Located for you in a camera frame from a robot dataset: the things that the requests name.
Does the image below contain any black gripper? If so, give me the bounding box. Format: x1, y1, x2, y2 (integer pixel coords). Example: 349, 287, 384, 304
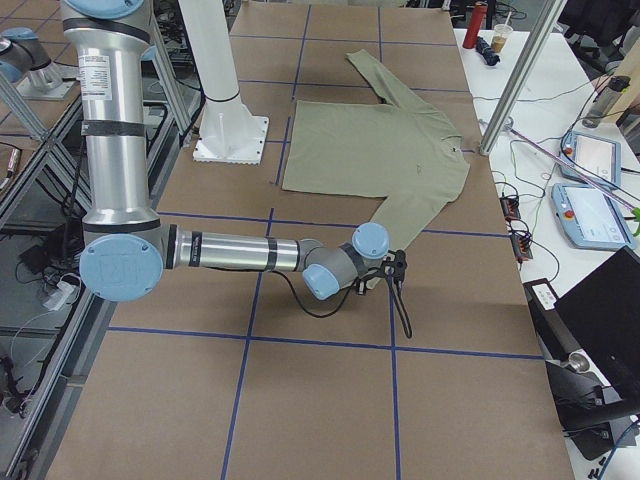
356, 249, 407, 295

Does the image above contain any olive green long-sleeve shirt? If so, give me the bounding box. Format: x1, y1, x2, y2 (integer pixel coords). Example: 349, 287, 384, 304
282, 50, 470, 249

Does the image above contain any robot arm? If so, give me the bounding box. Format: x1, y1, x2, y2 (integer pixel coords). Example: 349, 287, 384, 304
61, 1, 406, 302

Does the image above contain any lower teach pendant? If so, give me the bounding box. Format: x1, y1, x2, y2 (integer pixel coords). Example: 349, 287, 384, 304
551, 183, 637, 251

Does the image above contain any teach pendant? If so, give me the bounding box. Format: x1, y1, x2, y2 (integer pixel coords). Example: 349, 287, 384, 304
551, 183, 637, 251
559, 131, 621, 188

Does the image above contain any black laptop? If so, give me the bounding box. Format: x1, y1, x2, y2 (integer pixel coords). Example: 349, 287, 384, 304
555, 247, 639, 398

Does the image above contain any upper teach pendant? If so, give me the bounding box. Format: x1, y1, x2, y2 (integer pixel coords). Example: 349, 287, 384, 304
559, 131, 621, 188

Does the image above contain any folded dark blue umbrella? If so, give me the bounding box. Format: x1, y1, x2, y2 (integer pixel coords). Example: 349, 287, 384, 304
475, 36, 500, 67

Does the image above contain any iced coffee cup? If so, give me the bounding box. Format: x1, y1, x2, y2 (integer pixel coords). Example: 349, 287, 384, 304
491, 23, 513, 54

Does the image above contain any clear water bottle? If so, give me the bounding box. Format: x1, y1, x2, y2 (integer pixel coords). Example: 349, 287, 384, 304
581, 75, 631, 128

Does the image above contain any red bottle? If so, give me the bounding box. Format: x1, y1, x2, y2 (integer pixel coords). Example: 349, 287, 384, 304
462, 1, 488, 50

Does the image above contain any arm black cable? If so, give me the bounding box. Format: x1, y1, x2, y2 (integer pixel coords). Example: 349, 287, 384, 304
272, 257, 415, 340

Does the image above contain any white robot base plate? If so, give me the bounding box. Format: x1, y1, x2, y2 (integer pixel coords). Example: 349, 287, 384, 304
193, 98, 269, 165

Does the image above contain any aluminium frame post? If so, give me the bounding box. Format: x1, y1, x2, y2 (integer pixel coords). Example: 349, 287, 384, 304
479, 0, 567, 156

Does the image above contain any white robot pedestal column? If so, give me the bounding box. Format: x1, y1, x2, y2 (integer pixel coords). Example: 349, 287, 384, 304
179, 0, 239, 102

